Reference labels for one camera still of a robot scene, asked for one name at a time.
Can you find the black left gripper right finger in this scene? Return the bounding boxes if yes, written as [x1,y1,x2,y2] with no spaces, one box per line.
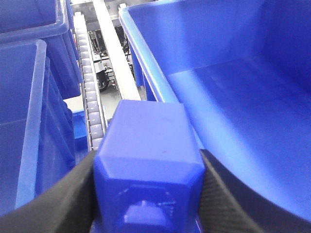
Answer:
[199,150,311,233]

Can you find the left roller track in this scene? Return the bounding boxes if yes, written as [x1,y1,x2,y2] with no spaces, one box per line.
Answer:
[73,12,106,150]

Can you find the blue plastic bottle part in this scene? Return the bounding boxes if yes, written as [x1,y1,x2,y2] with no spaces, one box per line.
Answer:
[94,100,205,233]

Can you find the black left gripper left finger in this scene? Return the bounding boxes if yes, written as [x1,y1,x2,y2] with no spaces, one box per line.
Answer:
[0,151,96,233]

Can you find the large blue target bin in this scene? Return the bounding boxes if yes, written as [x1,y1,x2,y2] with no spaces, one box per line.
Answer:
[120,0,311,220]

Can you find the steel divider rail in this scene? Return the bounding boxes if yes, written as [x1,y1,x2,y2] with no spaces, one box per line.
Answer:
[93,0,141,100]

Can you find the blue bin left neighbour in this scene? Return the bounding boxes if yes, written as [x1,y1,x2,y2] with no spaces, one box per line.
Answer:
[0,40,75,215]

